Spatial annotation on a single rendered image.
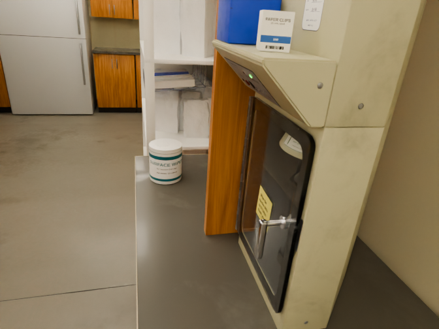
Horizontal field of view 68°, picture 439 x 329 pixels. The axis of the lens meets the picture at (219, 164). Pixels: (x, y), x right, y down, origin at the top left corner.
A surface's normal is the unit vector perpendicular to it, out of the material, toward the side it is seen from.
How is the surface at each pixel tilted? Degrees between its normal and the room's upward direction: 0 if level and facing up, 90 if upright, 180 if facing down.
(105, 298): 0
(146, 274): 0
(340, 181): 90
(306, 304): 90
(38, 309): 0
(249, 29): 90
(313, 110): 90
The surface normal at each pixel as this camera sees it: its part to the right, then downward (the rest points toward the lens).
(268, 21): -0.02, 0.41
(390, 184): -0.97, 0.04
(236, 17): 0.23, 0.42
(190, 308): 0.07, -0.91
